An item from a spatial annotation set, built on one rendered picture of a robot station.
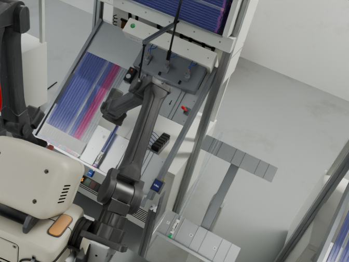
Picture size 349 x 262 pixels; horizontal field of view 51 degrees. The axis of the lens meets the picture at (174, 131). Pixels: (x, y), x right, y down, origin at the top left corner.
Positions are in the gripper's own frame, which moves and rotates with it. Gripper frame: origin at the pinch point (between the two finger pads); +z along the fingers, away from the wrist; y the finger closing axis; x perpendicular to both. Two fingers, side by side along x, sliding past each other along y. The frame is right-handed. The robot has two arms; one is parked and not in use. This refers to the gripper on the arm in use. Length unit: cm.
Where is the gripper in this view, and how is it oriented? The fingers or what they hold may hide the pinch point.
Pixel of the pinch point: (120, 120)
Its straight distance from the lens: 181.1
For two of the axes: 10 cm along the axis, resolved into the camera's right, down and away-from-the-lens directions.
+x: -4.7, 8.7, -1.3
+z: 1.6, 2.4, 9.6
